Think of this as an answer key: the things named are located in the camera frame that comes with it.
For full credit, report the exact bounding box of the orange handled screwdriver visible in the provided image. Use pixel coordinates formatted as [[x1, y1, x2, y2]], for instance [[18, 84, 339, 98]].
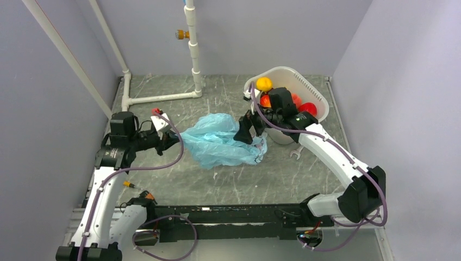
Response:
[[123, 181, 141, 190]]

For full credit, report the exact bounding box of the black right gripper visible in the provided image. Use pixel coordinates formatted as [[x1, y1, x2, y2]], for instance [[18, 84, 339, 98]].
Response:
[[233, 98, 282, 145]]

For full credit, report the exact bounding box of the white PVC pipe frame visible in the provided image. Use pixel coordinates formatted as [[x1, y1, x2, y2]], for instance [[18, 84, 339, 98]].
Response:
[[23, 1, 200, 116]]

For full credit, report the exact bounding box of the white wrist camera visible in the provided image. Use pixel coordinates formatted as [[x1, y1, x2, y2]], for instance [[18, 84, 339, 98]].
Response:
[[244, 88, 252, 101], [151, 108, 171, 133]]

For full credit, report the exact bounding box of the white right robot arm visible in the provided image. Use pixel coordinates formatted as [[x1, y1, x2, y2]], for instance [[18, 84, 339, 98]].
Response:
[[234, 83, 388, 226]]

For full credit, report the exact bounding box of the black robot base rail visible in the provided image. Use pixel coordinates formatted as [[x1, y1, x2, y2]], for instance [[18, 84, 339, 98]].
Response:
[[120, 196, 333, 243]]

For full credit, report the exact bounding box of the orange pipe valve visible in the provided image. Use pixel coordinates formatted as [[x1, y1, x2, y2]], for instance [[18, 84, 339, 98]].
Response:
[[176, 29, 190, 40]]

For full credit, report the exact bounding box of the red fake apple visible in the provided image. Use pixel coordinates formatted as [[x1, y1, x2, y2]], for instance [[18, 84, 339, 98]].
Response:
[[297, 102, 317, 117]]

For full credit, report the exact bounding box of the white plastic basket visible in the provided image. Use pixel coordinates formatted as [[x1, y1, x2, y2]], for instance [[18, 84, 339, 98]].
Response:
[[243, 66, 329, 145]]

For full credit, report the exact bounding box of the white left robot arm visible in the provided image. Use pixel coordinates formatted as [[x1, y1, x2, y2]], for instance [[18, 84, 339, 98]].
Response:
[[55, 109, 183, 260]]

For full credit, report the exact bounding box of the silver open-end wrench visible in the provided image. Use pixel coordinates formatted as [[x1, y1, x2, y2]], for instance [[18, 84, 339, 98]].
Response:
[[289, 146, 304, 160]]

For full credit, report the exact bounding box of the yellow fake lemon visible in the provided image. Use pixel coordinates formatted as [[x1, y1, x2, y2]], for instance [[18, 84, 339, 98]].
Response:
[[256, 77, 273, 92]]

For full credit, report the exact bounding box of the red fake strawberry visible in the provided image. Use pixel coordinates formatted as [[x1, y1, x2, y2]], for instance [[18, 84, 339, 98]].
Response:
[[260, 94, 271, 108]]

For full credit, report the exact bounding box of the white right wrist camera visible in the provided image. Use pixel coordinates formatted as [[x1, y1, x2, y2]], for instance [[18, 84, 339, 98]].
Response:
[[244, 88, 252, 101]]

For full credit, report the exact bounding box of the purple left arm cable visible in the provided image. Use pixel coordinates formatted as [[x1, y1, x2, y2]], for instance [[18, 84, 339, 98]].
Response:
[[76, 110, 185, 261]]

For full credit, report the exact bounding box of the light blue plastic bag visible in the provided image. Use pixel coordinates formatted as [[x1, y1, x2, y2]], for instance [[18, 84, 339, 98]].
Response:
[[180, 113, 268, 170]]

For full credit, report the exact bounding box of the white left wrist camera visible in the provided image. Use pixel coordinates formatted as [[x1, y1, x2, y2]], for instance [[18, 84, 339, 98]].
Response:
[[151, 108, 171, 133]]

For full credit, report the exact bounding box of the pink fake peach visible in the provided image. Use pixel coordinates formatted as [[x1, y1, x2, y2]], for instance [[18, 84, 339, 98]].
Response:
[[291, 94, 303, 108]]

